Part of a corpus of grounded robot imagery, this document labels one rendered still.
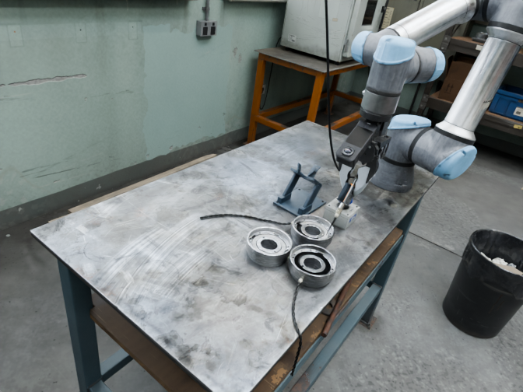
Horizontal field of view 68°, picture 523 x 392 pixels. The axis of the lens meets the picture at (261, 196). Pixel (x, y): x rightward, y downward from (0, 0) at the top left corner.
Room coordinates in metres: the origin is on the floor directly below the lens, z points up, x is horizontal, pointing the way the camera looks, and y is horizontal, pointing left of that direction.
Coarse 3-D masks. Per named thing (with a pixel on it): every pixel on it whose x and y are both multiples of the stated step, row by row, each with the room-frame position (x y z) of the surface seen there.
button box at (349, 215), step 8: (336, 200) 0.93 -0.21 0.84; (328, 208) 0.89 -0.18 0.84; (336, 208) 0.89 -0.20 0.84; (344, 208) 0.89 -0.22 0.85; (352, 208) 0.90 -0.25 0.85; (328, 216) 0.89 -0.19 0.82; (344, 216) 0.87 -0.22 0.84; (352, 216) 0.88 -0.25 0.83; (336, 224) 0.87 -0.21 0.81; (344, 224) 0.86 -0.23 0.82
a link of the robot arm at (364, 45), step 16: (448, 0) 1.15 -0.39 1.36; (464, 0) 1.17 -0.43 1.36; (480, 0) 1.18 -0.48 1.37; (416, 16) 1.09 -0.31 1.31; (432, 16) 1.10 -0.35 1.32; (448, 16) 1.12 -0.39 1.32; (464, 16) 1.17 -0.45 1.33; (480, 16) 1.19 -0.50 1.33; (368, 32) 1.04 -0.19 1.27; (384, 32) 1.03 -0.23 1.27; (400, 32) 1.03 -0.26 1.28; (416, 32) 1.05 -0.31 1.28; (432, 32) 1.09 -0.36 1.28; (352, 48) 1.03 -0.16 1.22; (368, 48) 0.99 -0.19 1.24; (368, 64) 1.00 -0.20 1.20
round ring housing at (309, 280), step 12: (300, 252) 0.70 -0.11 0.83; (324, 252) 0.71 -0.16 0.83; (288, 264) 0.66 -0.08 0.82; (300, 264) 0.66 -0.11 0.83; (312, 264) 0.69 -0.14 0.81; (324, 264) 0.67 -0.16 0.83; (336, 264) 0.66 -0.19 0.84; (300, 276) 0.62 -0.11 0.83; (312, 276) 0.62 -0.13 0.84; (324, 276) 0.62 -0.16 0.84
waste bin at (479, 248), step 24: (480, 240) 1.60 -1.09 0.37; (504, 240) 1.60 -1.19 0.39; (480, 264) 1.38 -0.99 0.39; (456, 288) 1.44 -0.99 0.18; (480, 288) 1.35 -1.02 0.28; (504, 288) 1.30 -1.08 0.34; (456, 312) 1.39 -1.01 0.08; (480, 312) 1.33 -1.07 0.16; (504, 312) 1.31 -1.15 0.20; (480, 336) 1.32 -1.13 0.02
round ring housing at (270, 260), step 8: (256, 232) 0.75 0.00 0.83; (264, 232) 0.75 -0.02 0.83; (272, 232) 0.76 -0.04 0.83; (280, 232) 0.75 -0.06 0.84; (248, 240) 0.70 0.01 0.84; (264, 240) 0.73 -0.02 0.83; (272, 240) 0.73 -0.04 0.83; (288, 240) 0.73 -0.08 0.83; (248, 248) 0.68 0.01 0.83; (264, 248) 0.69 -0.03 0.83; (272, 248) 0.73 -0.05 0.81; (280, 248) 0.70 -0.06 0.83; (288, 248) 0.71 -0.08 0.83; (256, 256) 0.66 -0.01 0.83; (264, 256) 0.66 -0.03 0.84; (272, 256) 0.66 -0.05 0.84; (280, 256) 0.67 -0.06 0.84; (288, 256) 0.69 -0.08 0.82; (264, 264) 0.66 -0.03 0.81; (272, 264) 0.67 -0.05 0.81; (280, 264) 0.68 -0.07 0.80
